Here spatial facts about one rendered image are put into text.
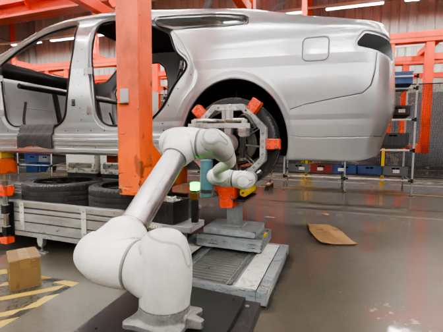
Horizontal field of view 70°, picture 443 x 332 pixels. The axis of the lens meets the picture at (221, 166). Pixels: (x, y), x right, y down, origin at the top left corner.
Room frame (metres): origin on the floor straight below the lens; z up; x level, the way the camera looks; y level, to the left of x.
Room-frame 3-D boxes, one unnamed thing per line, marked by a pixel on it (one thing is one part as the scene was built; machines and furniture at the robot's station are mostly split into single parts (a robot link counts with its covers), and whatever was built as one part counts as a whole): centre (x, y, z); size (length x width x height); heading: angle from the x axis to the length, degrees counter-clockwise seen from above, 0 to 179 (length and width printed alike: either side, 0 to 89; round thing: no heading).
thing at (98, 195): (2.60, 0.74, 0.39); 0.66 x 0.66 x 0.24
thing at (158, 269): (0.93, 0.17, 0.49); 0.18 x 0.16 x 0.22; 70
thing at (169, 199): (1.65, 0.29, 0.51); 0.20 x 0.14 x 0.13; 62
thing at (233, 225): (2.41, -0.11, 0.32); 0.40 x 0.30 x 0.28; 70
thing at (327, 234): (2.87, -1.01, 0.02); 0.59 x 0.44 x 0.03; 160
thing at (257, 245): (2.41, -0.11, 0.13); 0.50 x 0.36 x 0.10; 70
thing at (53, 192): (2.84, 1.41, 0.39); 0.66 x 0.66 x 0.24
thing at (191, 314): (0.92, 0.15, 0.35); 0.22 x 0.18 x 0.06; 68
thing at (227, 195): (2.28, -0.06, 0.48); 0.16 x 0.12 x 0.17; 160
